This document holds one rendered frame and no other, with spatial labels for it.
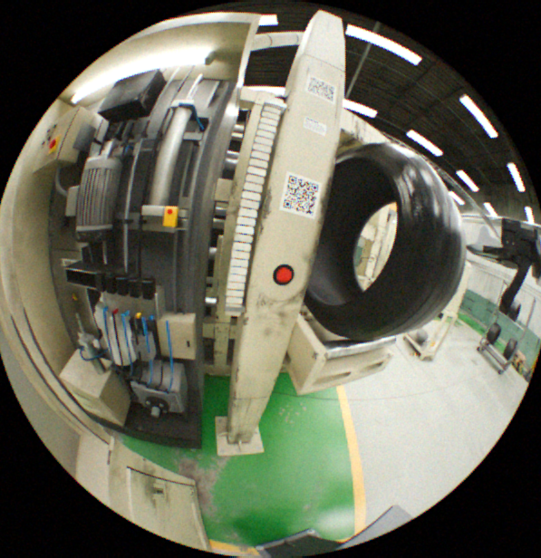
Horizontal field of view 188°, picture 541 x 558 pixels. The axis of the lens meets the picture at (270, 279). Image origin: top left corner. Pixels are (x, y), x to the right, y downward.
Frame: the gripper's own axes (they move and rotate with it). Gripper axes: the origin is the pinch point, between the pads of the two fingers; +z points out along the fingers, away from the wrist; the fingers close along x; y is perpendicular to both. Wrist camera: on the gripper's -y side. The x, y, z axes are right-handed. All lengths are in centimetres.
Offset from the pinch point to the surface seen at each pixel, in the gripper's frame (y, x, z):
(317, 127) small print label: 17.2, 31.8, 19.8
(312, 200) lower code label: 1.1, 30.0, 21.8
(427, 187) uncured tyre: 6.7, 16.0, 5.9
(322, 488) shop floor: -125, -6, -6
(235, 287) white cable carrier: -18, 42, 25
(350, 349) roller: -30.2, 12.7, 18.2
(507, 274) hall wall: 171, -1116, -120
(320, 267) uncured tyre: -14, 3, 55
